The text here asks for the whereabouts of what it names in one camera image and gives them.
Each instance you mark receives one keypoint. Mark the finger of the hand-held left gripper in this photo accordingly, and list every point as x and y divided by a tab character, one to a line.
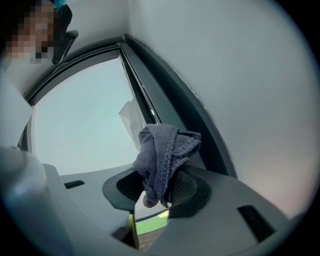
95	200
220	212

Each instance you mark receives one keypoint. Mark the dark blue cleaning cloth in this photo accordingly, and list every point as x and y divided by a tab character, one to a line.
162	155

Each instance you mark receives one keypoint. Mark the dark window frame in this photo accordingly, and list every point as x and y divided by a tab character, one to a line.
190	105

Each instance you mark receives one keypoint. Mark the glass window sash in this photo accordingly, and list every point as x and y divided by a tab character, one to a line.
87	112

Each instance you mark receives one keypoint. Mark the person's head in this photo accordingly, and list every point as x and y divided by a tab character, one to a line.
32	32

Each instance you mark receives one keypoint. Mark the teal head band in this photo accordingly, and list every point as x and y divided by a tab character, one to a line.
61	3

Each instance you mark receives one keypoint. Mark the black head-mounted camera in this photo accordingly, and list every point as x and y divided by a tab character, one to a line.
63	45

